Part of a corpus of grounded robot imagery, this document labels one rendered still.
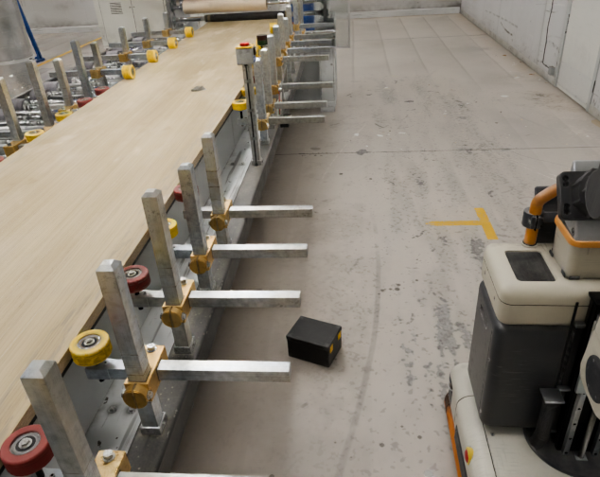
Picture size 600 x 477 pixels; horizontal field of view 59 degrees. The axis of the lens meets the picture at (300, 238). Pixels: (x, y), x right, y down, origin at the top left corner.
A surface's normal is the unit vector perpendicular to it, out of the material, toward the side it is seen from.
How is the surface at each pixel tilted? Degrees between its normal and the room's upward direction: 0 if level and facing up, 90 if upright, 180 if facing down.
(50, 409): 90
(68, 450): 90
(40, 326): 0
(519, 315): 90
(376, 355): 0
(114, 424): 0
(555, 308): 90
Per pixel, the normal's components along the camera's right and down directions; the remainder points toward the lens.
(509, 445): -0.06, -0.86
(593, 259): -0.09, 0.54
